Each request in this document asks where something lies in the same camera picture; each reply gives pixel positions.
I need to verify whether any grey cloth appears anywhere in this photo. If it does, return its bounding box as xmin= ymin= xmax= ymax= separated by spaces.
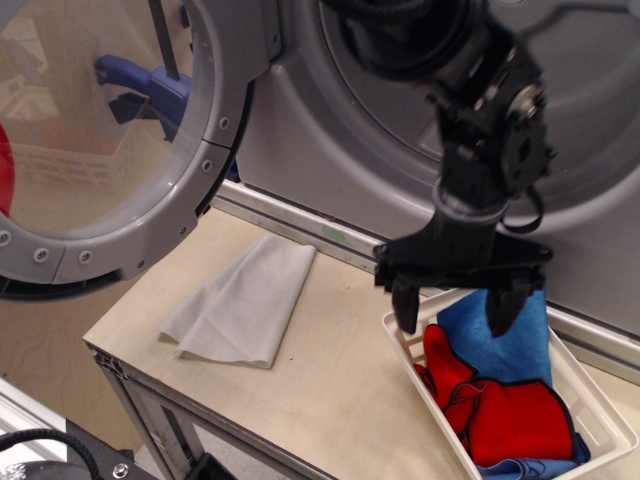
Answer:
xmin=156 ymin=235 xmax=316 ymax=369

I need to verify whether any white plastic basket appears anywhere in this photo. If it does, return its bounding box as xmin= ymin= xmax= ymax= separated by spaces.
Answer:
xmin=382 ymin=289 xmax=639 ymax=479

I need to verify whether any black base with cable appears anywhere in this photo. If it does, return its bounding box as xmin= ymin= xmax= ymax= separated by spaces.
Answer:
xmin=1 ymin=421 xmax=157 ymax=479

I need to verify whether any blue clamp handle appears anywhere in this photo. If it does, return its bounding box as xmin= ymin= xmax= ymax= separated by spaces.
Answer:
xmin=94 ymin=55 xmax=192 ymax=142

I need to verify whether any red cloth black trim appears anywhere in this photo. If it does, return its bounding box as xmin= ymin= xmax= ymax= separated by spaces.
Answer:
xmin=414 ymin=324 xmax=579 ymax=468

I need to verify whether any light blue cloth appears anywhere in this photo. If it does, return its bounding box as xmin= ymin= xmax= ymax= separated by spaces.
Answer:
xmin=437 ymin=289 xmax=552 ymax=384

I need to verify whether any grey laundry machine body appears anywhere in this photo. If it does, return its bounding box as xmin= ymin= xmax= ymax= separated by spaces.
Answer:
xmin=214 ymin=0 xmax=640 ymax=372

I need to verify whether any dark blue cloth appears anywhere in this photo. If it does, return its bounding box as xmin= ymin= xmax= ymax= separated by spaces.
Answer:
xmin=476 ymin=436 xmax=591 ymax=480

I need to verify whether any aluminium table frame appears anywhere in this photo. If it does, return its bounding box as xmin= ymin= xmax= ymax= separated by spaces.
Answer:
xmin=87 ymin=343 xmax=331 ymax=479

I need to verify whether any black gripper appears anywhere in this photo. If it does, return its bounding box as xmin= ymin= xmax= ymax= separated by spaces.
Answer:
xmin=374 ymin=203 xmax=553 ymax=338

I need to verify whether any grey round machine door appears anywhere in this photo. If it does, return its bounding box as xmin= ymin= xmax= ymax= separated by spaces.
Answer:
xmin=1 ymin=1 xmax=281 ymax=302

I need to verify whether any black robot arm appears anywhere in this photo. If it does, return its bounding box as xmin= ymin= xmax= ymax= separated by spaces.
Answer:
xmin=331 ymin=1 xmax=555 ymax=337

